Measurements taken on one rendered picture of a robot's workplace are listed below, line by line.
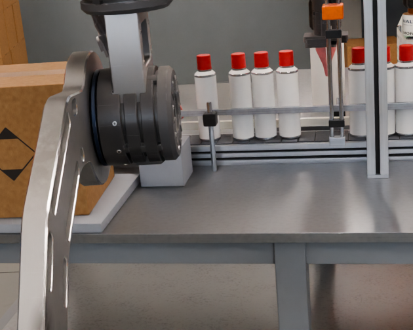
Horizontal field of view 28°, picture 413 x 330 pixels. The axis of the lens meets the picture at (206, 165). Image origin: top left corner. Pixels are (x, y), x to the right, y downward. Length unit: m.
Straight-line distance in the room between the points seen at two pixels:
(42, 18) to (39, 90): 4.83
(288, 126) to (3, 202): 0.67
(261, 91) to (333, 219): 0.45
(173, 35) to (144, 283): 3.70
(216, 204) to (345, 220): 0.28
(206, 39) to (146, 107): 5.12
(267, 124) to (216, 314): 0.82
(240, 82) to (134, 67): 0.78
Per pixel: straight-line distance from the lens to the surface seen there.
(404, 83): 1.90
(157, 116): 1.16
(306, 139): 1.93
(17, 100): 1.63
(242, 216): 1.63
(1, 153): 1.67
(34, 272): 0.91
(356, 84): 1.89
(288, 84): 1.90
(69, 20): 6.38
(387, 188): 1.74
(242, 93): 1.92
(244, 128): 1.94
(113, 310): 2.65
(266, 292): 2.67
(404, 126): 1.92
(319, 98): 2.18
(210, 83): 1.93
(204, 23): 6.25
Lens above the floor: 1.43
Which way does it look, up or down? 18 degrees down
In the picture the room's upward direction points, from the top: 5 degrees counter-clockwise
